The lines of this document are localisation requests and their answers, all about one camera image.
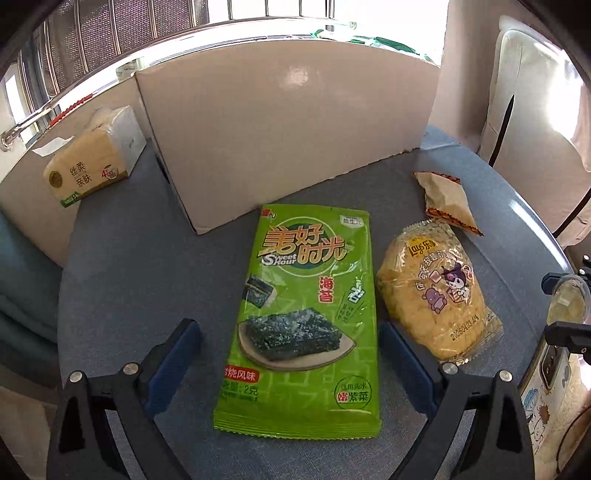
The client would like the green seaweed packet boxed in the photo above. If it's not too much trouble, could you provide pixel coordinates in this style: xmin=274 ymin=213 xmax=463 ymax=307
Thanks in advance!
xmin=212 ymin=204 xmax=382 ymax=439

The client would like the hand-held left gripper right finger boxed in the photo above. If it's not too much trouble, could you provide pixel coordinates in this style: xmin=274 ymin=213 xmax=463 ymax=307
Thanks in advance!
xmin=379 ymin=322 xmax=536 ymax=480

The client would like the round rice cracker packet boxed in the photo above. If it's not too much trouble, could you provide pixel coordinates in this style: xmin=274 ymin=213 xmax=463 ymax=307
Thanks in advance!
xmin=376 ymin=219 xmax=504 ymax=363

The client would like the yellow tissue pack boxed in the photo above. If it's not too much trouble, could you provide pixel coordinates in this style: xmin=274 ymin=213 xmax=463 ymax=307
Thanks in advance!
xmin=43 ymin=106 xmax=147 ymax=209

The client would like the white cartoon appliance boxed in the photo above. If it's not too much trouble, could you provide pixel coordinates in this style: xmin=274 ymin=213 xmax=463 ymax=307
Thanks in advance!
xmin=517 ymin=339 xmax=591 ymax=476

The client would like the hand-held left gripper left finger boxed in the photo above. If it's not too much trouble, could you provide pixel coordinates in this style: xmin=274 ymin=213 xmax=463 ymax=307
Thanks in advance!
xmin=46 ymin=318 xmax=202 ymax=480

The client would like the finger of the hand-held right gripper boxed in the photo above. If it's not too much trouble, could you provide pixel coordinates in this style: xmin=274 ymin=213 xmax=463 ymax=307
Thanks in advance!
xmin=541 ymin=263 xmax=591 ymax=296
xmin=542 ymin=320 xmax=591 ymax=354

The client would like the white cardboard box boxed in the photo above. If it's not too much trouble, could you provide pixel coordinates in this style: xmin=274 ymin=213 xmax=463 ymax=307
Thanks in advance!
xmin=134 ymin=37 xmax=441 ymax=236

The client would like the beige packet with orange edge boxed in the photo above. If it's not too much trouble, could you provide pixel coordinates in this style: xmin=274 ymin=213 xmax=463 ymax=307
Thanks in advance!
xmin=412 ymin=171 xmax=485 ymax=238

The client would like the white mesh chair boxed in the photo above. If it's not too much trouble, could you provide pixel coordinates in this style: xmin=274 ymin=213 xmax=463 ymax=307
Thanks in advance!
xmin=475 ymin=28 xmax=591 ymax=245

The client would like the green cloth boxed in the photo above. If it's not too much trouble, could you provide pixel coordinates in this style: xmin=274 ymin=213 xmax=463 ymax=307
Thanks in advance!
xmin=309 ymin=25 xmax=435 ymax=61

